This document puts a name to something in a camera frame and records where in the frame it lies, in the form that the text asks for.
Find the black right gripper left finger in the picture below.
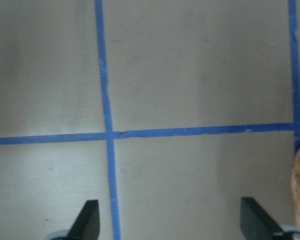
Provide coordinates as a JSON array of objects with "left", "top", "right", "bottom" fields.
[{"left": 66, "top": 200, "right": 101, "bottom": 240}]

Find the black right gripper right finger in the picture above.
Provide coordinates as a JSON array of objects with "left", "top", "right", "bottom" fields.
[{"left": 240, "top": 197, "right": 290, "bottom": 240}]

